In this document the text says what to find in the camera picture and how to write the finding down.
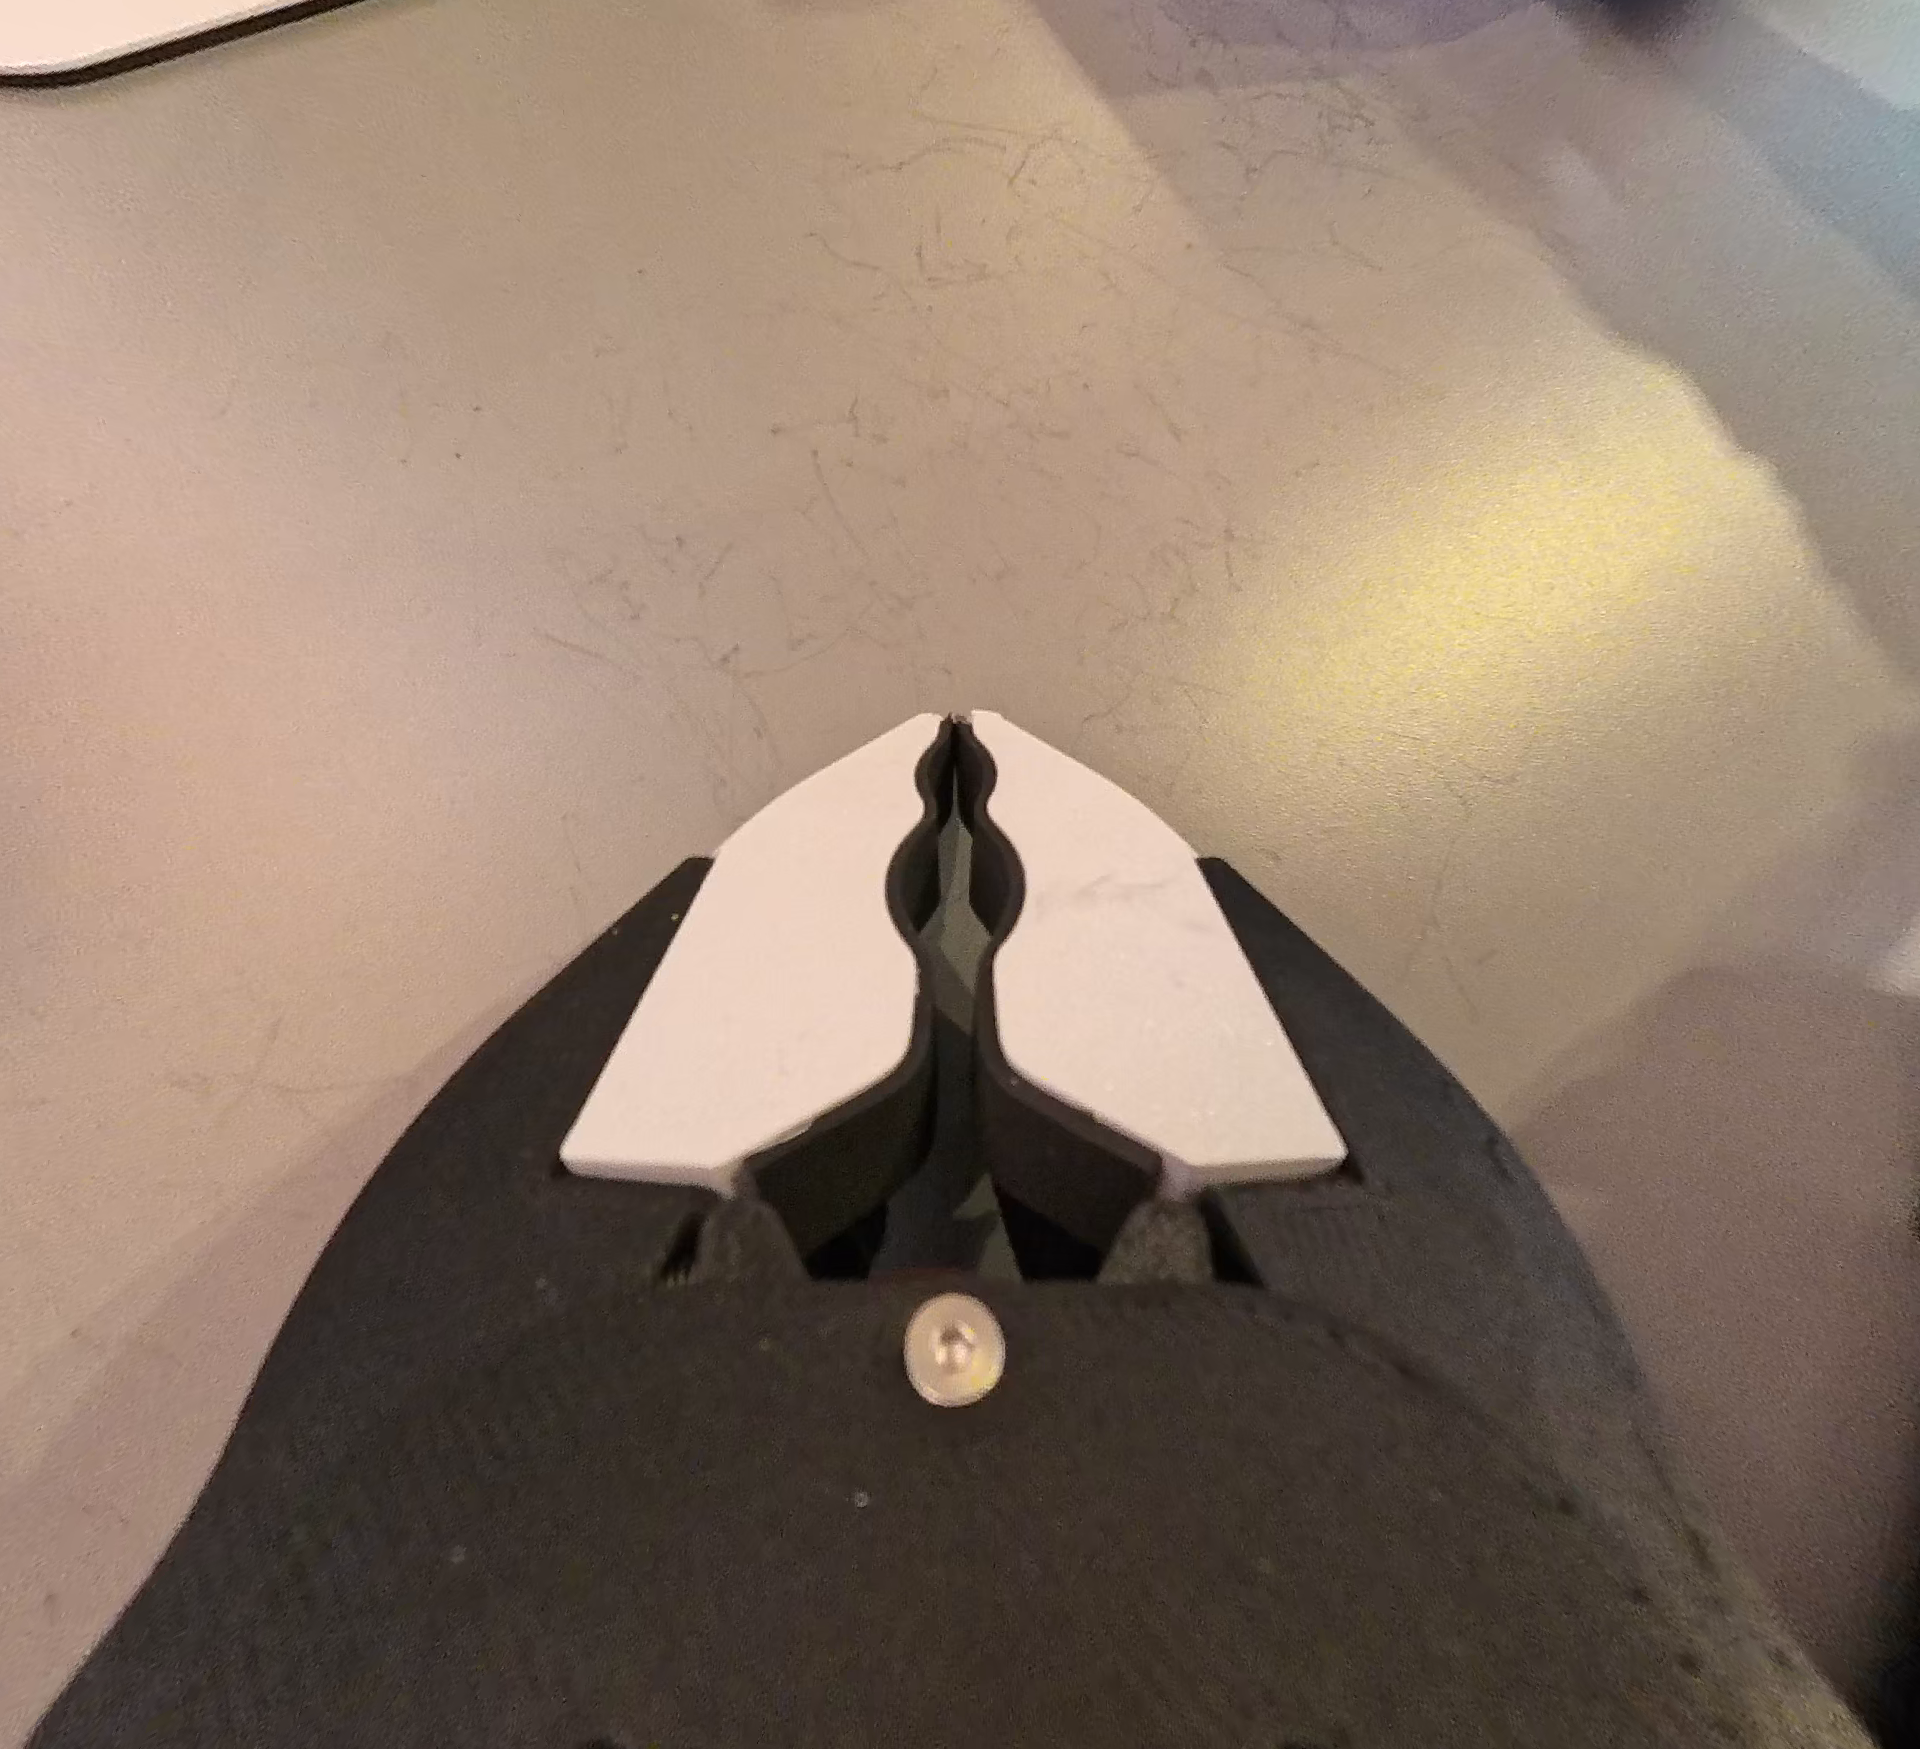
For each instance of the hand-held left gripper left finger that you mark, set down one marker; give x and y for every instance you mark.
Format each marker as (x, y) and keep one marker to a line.
(750, 1015)

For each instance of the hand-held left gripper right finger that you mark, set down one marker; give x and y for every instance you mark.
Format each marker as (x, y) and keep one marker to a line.
(1140, 1015)

